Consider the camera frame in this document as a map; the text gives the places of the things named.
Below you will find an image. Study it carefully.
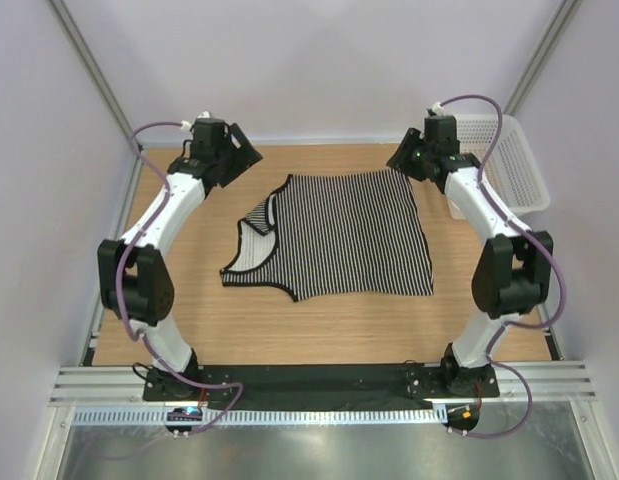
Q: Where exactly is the black white striped tank top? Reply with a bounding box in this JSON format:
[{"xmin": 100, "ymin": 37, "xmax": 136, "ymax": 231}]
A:
[{"xmin": 220, "ymin": 169, "xmax": 434, "ymax": 302}]

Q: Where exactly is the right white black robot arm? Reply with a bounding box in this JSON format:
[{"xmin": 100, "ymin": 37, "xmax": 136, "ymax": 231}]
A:
[{"xmin": 387, "ymin": 113, "xmax": 553, "ymax": 396}]

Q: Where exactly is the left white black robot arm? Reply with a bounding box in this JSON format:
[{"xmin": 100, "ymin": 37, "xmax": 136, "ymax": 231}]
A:
[{"xmin": 97, "ymin": 112, "xmax": 262, "ymax": 400}]

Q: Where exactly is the white plastic basket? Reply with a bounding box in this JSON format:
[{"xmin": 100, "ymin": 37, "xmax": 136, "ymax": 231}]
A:
[{"xmin": 456, "ymin": 114, "xmax": 550, "ymax": 216}]

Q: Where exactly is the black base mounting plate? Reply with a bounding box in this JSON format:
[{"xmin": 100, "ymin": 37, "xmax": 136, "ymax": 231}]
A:
[{"xmin": 143, "ymin": 360, "xmax": 500, "ymax": 409}]

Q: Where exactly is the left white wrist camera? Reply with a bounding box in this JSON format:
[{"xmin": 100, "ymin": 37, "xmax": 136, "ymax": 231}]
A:
[{"xmin": 180, "ymin": 111, "xmax": 219, "ymax": 132}]

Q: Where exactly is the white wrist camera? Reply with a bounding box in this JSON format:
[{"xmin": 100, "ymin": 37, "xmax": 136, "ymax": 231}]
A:
[
  {"xmin": 180, "ymin": 111, "xmax": 219, "ymax": 132},
  {"xmin": 427, "ymin": 102, "xmax": 446, "ymax": 116}
]

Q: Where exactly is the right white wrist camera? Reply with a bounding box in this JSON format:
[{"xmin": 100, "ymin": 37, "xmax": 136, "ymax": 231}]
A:
[{"xmin": 427, "ymin": 102, "xmax": 446, "ymax": 116}]

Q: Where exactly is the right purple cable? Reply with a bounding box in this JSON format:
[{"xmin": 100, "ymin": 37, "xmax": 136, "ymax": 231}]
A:
[{"xmin": 438, "ymin": 94, "xmax": 570, "ymax": 441}]

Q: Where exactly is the purple cable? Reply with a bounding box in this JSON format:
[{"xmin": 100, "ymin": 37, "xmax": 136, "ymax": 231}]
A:
[
  {"xmin": 113, "ymin": 119, "xmax": 245, "ymax": 434},
  {"xmin": 438, "ymin": 94, "xmax": 570, "ymax": 441}
]

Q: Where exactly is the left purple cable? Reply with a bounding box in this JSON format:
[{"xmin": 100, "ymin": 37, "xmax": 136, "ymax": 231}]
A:
[{"xmin": 113, "ymin": 119, "xmax": 245, "ymax": 434}]

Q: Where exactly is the right aluminium frame post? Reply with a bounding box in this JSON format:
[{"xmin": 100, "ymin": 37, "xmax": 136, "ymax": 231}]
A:
[{"xmin": 503, "ymin": 0, "xmax": 583, "ymax": 116}]

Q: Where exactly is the aluminium frame post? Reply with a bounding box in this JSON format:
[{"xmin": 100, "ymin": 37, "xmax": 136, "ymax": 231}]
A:
[
  {"xmin": 503, "ymin": 0, "xmax": 583, "ymax": 116},
  {"xmin": 47, "ymin": 0, "xmax": 142, "ymax": 150}
]

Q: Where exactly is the left aluminium frame post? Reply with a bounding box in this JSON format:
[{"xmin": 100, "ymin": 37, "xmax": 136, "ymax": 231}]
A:
[{"xmin": 47, "ymin": 0, "xmax": 142, "ymax": 150}]

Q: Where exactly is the aluminium front rail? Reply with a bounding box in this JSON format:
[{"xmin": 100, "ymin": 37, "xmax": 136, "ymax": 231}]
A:
[{"xmin": 50, "ymin": 361, "xmax": 597, "ymax": 405}]

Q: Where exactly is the slotted white cable duct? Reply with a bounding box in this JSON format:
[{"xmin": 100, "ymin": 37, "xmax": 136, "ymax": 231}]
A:
[{"xmin": 73, "ymin": 406, "xmax": 447, "ymax": 427}]

